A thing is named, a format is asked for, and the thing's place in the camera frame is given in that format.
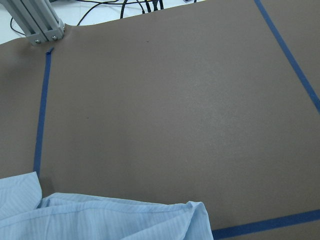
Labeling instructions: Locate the light blue button shirt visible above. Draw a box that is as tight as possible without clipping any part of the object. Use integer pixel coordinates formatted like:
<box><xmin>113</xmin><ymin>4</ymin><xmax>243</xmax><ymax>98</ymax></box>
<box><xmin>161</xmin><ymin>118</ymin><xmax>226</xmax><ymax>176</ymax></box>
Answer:
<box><xmin>0</xmin><ymin>172</ymin><xmax>213</xmax><ymax>240</ymax></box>

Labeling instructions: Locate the aluminium frame post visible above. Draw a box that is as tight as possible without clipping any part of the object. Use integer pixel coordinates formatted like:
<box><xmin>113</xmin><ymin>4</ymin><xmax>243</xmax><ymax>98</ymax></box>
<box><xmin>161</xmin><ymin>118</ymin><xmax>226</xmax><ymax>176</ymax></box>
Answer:
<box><xmin>0</xmin><ymin>0</ymin><xmax>65</xmax><ymax>45</ymax></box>

